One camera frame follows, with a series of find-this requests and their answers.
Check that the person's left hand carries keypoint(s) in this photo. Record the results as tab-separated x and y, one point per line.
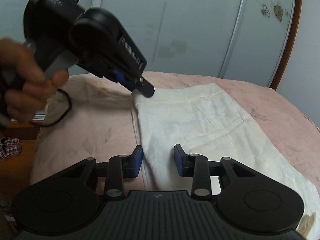
23	104

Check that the checkered slipper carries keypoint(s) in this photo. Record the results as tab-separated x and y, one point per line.
10	147

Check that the brown wooden wardrobe frame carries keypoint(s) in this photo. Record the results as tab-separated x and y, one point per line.
290	42

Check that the white fleece pants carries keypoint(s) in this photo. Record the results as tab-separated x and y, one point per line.
204	119

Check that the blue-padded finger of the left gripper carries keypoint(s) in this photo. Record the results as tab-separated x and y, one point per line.
131	83

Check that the white sliding wardrobe door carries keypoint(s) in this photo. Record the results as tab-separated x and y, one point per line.
230	39

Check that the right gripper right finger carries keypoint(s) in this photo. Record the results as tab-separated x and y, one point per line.
200	169

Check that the pink floral bed blanket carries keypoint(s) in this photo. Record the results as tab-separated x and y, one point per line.
100	124

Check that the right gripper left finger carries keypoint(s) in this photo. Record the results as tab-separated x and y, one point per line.
115	170

